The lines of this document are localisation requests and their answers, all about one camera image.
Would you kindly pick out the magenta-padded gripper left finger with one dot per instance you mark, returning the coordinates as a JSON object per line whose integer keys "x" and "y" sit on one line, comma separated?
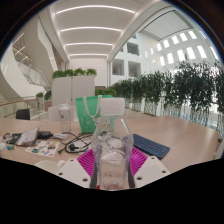
{"x": 73, "y": 171}

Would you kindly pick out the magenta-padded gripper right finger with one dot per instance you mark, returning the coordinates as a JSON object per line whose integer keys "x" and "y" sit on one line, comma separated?
{"x": 151, "y": 170}

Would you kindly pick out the clear plastic water bottle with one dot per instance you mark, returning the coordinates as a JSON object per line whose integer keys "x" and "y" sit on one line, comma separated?
{"x": 111, "y": 153}

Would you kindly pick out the dark blue keyboard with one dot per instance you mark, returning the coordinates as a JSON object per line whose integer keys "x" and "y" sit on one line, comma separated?
{"x": 151, "y": 146}

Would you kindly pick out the white cup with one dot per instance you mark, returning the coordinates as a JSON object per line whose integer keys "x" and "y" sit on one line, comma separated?
{"x": 48, "y": 166}

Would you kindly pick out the white charger block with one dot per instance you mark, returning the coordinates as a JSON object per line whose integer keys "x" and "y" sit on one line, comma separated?
{"x": 60, "y": 136}

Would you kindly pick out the colourful sticker sheet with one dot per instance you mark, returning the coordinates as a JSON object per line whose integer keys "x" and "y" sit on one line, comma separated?
{"x": 43, "y": 148}

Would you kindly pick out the black power adapter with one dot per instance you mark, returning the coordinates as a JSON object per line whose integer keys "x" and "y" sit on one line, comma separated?
{"x": 44, "y": 134}

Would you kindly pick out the tall clear shaker bottle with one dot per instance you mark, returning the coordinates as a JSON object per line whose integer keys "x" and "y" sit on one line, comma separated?
{"x": 65, "y": 116}

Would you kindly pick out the open paper notebook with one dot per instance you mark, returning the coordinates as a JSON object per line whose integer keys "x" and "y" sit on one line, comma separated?
{"x": 28, "y": 136}

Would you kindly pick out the green tote bag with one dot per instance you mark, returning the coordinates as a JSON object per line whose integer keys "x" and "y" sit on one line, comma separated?
{"x": 86, "y": 115}

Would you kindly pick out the white chair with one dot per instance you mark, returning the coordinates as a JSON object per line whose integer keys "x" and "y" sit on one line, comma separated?
{"x": 52, "y": 113}
{"x": 220, "y": 150}

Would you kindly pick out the black chair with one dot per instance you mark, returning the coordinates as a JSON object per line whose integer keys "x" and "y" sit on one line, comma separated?
{"x": 22, "y": 114}

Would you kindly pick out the white cabinet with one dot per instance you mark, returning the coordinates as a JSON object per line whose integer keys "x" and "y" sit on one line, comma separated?
{"x": 71, "y": 90}

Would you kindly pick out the low green potted plants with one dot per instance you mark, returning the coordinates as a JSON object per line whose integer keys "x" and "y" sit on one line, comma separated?
{"x": 74, "y": 72}
{"x": 43, "y": 95}
{"x": 106, "y": 91}

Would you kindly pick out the tall leafy green trees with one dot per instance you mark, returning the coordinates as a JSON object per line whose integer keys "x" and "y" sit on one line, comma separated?
{"x": 166, "y": 86}

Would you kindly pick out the glass balustrade with handrail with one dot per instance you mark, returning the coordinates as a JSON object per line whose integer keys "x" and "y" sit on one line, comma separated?
{"x": 13, "y": 105}

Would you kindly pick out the ceiling light strips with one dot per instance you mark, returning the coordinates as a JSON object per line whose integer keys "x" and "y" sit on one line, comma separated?
{"x": 90, "y": 29}

